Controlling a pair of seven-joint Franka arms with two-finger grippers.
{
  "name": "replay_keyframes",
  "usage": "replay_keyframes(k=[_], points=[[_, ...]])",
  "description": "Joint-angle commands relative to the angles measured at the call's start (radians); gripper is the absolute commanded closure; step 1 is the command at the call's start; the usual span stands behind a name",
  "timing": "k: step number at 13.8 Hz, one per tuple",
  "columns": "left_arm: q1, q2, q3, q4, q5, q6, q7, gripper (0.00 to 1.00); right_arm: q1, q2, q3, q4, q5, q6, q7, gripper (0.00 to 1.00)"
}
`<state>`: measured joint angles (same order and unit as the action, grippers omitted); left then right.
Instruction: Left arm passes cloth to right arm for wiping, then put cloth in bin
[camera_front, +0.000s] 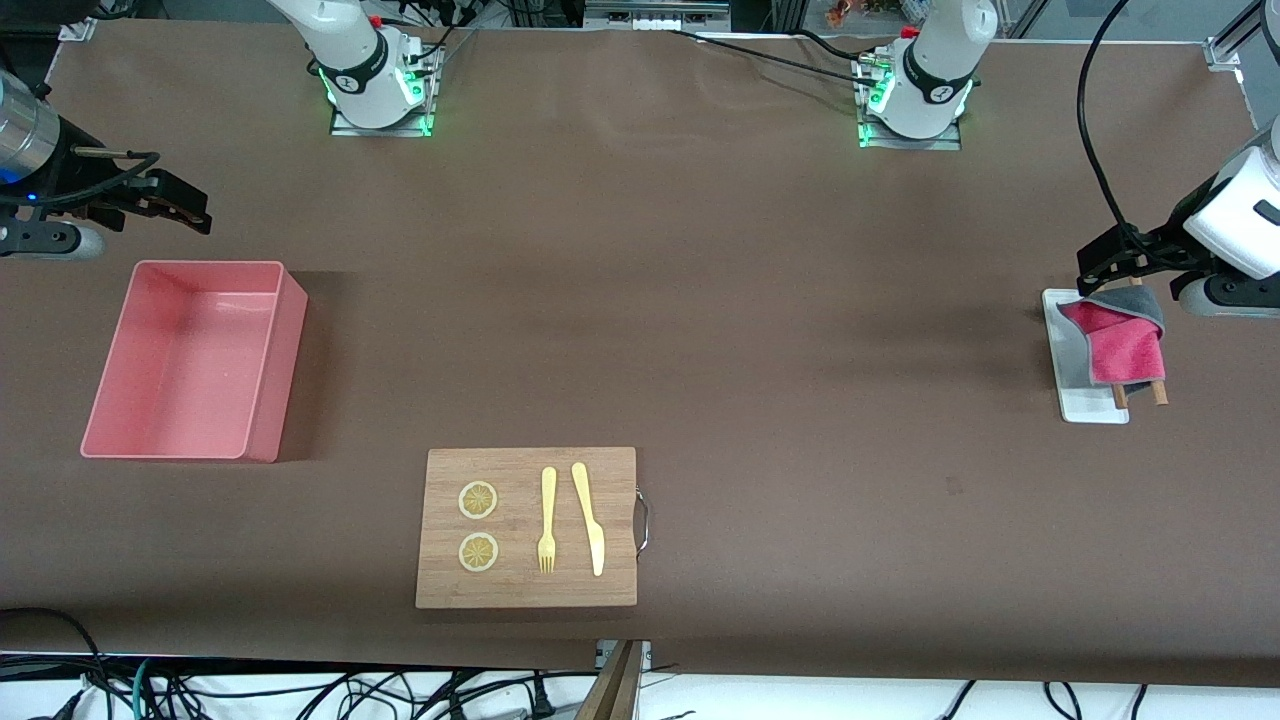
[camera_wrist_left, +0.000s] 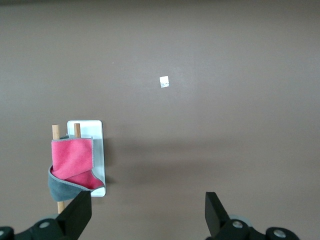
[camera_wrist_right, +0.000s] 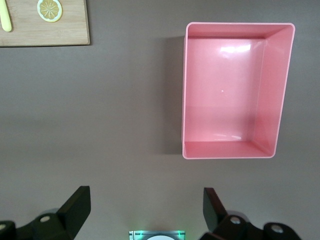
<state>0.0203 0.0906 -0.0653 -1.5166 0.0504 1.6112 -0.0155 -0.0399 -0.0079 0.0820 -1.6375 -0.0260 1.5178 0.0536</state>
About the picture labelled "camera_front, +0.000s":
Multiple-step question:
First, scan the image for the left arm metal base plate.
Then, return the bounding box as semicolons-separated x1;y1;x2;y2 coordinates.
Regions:
853;50;966;151

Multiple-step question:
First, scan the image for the grey power strip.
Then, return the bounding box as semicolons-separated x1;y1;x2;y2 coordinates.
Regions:
583;0;733;31

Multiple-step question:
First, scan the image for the brown table cover sheet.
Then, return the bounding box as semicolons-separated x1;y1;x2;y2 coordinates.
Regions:
0;18;1280;689

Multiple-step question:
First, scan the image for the yellow plastic fork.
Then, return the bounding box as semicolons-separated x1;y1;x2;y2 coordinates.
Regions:
538;467;558;574

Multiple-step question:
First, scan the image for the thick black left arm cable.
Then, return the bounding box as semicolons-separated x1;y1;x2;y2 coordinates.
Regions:
1075;0;1151;261

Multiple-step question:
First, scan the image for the long black table cable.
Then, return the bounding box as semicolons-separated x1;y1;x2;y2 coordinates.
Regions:
665;28;886;89

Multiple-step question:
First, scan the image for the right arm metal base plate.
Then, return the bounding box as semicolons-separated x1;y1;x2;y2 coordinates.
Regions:
328;35;444;138

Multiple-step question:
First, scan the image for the yellow plastic knife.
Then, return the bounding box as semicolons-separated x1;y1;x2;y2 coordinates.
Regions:
571;462;606;577

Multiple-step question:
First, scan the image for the wooden cutting board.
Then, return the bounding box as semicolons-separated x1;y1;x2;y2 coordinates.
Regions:
415;447;651;609

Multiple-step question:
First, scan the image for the black looped floor cable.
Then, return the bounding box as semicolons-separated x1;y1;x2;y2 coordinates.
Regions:
0;606;116;720

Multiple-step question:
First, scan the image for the pink plastic bin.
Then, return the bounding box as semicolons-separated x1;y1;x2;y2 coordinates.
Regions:
80;260;309;464

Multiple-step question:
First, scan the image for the pink and grey cloth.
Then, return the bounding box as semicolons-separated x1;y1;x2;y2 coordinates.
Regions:
1058;285;1167;386

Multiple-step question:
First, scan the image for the white rectangular tray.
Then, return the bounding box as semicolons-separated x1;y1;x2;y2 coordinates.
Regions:
1042;288;1131;424

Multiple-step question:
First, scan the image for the thin black right gripper cable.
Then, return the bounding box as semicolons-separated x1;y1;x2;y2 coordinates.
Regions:
0;150;163;216

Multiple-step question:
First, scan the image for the brown wooden post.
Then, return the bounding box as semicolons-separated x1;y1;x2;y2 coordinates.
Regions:
575;640;646;720

